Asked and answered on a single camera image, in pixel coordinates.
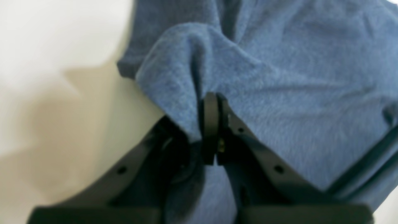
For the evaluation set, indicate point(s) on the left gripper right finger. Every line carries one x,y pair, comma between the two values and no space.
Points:
266,189

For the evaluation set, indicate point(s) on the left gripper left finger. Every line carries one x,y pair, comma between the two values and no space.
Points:
135,189

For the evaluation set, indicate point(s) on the dark blue T-shirt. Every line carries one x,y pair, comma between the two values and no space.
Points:
315,80

